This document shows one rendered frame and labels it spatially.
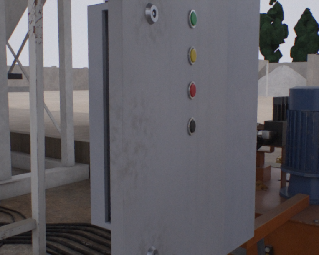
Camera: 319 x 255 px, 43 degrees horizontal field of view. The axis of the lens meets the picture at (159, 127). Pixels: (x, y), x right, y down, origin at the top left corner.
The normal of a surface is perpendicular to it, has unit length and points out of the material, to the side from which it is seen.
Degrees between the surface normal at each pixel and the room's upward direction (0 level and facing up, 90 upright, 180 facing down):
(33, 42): 91
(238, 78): 90
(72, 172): 90
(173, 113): 90
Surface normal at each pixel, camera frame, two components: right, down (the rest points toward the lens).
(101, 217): -0.62, 0.08
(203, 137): 0.89, 0.05
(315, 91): -0.42, 0.10
